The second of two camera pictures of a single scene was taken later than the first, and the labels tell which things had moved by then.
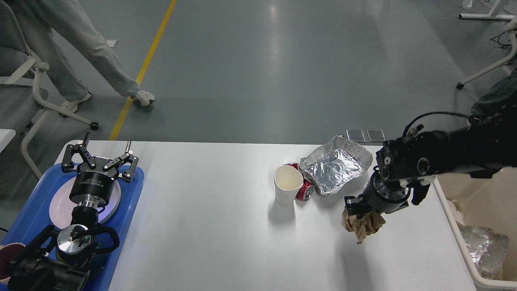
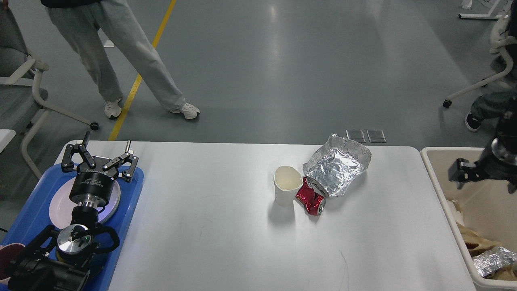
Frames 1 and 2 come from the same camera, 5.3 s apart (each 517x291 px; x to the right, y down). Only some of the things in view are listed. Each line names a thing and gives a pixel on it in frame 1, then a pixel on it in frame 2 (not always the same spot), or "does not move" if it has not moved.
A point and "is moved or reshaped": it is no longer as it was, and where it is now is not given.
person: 44,18 to 79,20
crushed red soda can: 306,190 is moved or reshaped
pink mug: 7,252 does not move
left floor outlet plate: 356,135 does not move
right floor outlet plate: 376,136 does not move
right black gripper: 379,194 to 496,164
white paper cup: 288,180 does not move
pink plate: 61,206 does not move
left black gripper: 91,184 does not move
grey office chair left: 21,104 does not move
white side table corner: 6,135 does not move
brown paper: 370,223 to 475,244
